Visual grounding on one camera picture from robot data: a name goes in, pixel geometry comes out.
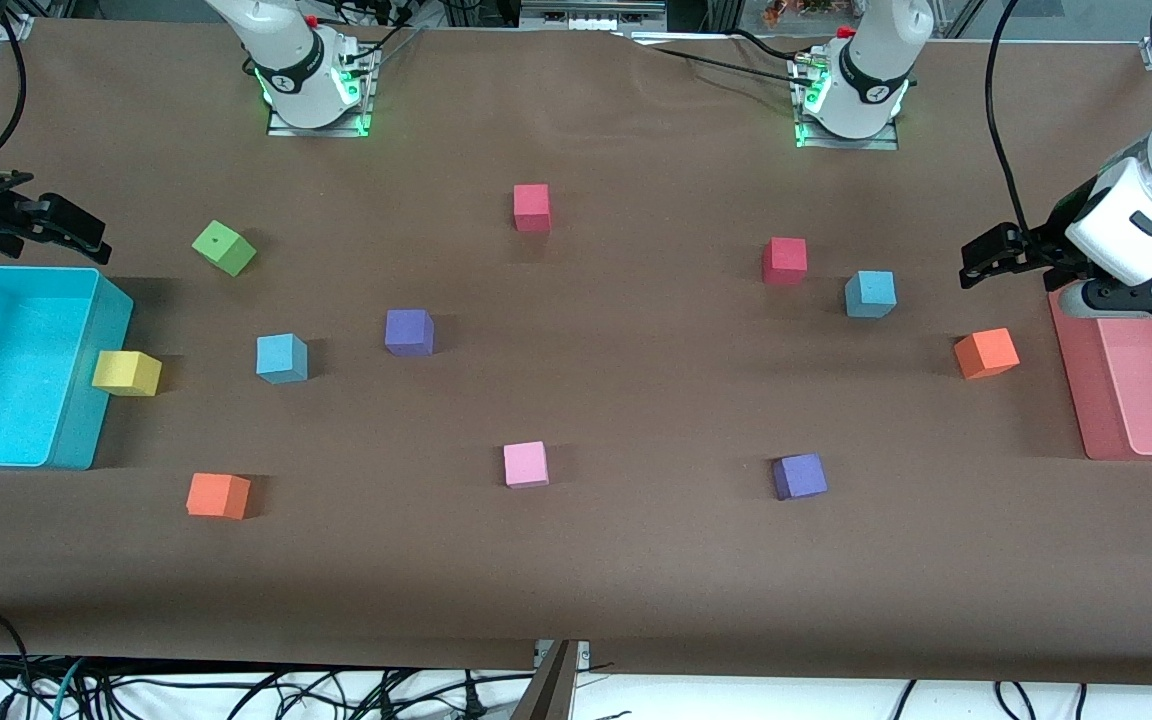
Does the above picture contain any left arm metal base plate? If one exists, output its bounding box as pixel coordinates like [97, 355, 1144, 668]
[791, 50, 900, 152]

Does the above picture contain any brown wooden bar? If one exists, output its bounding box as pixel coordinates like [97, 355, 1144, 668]
[508, 640, 579, 720]

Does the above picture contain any teal cable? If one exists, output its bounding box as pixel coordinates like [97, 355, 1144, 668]
[48, 658, 87, 720]

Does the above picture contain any pink foam block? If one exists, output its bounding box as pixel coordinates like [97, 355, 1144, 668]
[503, 441, 550, 490]

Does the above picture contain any pink plastic bin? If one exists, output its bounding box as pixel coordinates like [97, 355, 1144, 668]
[1049, 258, 1152, 462]

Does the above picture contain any red foam block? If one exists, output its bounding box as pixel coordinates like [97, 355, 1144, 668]
[762, 237, 808, 287]
[513, 183, 552, 234]

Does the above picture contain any yellow foam block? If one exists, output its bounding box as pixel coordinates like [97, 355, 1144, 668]
[91, 350, 163, 398]

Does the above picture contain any small metal bracket plate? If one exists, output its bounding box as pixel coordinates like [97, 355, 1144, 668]
[533, 640, 592, 673]

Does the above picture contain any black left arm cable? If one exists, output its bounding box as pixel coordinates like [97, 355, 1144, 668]
[984, 0, 1037, 236]

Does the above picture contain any brown table mat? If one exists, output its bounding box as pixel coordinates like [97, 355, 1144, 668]
[0, 18, 1152, 689]

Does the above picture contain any orange foam block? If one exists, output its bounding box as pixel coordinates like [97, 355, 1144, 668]
[953, 327, 1021, 381]
[186, 472, 252, 521]

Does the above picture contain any purple foam block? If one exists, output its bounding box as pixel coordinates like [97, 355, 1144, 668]
[384, 308, 435, 358]
[771, 453, 829, 501]

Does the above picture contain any light blue foam block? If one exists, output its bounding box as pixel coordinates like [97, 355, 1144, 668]
[256, 333, 309, 385]
[844, 270, 898, 319]

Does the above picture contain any black base power cable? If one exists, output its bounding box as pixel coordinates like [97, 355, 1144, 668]
[341, 0, 429, 61]

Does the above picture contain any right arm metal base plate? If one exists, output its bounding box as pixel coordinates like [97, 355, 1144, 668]
[266, 45, 382, 139]

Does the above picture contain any green foam block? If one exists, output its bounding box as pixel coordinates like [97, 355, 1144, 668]
[191, 220, 258, 278]

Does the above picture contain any black cable on mat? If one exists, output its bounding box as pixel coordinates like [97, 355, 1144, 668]
[614, 28, 817, 83]

